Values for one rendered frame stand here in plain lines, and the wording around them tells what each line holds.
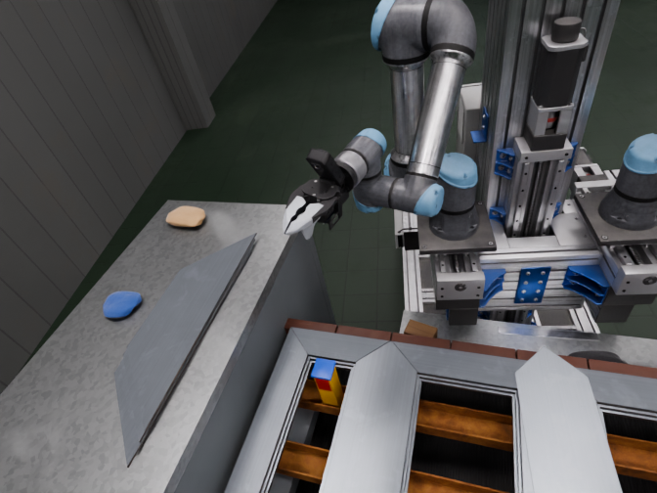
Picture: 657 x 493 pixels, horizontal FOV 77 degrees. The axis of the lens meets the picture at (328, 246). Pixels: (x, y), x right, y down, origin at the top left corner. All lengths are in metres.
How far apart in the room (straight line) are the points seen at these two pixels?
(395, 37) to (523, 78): 0.40
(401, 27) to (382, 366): 0.89
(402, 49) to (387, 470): 1.00
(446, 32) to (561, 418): 0.95
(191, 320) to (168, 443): 0.33
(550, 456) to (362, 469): 0.44
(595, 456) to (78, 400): 1.26
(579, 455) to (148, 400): 1.02
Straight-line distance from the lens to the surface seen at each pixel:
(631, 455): 1.44
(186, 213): 1.60
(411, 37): 1.05
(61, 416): 1.29
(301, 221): 0.77
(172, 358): 1.18
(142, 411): 1.13
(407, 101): 1.14
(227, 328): 1.19
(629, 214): 1.41
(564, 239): 1.50
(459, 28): 1.01
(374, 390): 1.23
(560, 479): 1.18
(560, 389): 1.28
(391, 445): 1.16
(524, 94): 1.31
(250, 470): 1.22
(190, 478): 1.13
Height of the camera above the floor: 1.93
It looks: 43 degrees down
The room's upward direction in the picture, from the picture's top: 13 degrees counter-clockwise
